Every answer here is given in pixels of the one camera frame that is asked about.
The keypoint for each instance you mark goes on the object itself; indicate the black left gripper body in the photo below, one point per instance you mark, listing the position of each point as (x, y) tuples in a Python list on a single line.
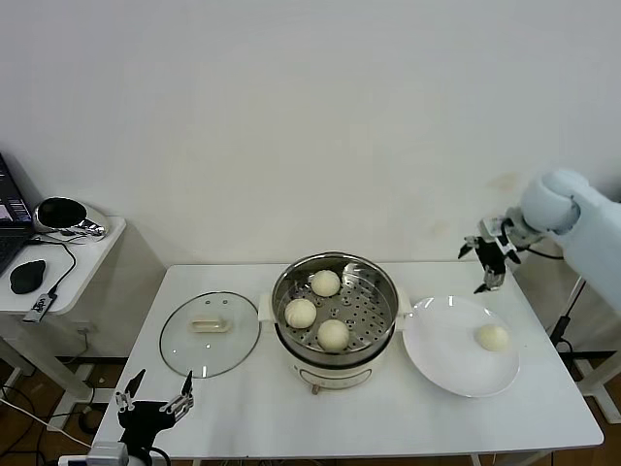
[(143, 420)]

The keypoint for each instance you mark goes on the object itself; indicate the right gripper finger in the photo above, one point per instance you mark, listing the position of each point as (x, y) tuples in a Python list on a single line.
[(492, 280), (470, 243)]

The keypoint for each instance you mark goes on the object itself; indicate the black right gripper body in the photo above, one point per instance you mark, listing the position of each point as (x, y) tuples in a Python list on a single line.
[(492, 256)]

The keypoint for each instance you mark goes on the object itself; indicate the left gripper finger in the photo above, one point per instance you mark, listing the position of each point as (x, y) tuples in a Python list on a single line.
[(187, 392), (136, 383)]

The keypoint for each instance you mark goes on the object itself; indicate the round glass pot lid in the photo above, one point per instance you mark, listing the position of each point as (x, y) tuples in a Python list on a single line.
[(218, 349)]

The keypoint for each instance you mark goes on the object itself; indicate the white steamed baozi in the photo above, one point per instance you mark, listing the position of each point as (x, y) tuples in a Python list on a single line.
[(325, 283), (333, 335), (300, 313), (491, 337)]

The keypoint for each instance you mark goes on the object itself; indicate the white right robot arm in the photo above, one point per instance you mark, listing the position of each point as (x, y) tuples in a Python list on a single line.
[(592, 228)]

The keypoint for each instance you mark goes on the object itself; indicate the perforated steel steamer basket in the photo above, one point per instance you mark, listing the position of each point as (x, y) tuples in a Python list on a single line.
[(335, 311)]

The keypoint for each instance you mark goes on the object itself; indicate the round brown floor object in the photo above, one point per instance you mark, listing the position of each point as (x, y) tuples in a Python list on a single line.
[(90, 421)]

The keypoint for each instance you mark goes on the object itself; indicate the white power strip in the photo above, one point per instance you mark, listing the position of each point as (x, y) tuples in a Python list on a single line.
[(83, 373)]

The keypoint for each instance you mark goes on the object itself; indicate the round white plate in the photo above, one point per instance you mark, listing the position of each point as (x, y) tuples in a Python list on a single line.
[(446, 349)]

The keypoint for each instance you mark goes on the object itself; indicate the silver usb hub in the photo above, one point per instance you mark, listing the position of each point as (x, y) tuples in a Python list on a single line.
[(40, 307)]

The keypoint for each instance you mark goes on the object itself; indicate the cream electric cooking pot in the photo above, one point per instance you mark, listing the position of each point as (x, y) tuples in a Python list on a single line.
[(335, 376)]

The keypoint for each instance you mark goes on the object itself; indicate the black computer mouse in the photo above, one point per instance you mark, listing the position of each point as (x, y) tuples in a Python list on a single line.
[(28, 276)]

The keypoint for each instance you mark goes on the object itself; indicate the black open laptop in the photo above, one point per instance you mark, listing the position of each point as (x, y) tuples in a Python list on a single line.
[(9, 233)]

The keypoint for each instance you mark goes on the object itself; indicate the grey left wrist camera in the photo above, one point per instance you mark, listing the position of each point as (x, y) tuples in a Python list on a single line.
[(109, 456)]

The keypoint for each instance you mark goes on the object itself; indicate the white wall socket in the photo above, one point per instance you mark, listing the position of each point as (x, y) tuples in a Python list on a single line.
[(87, 331)]

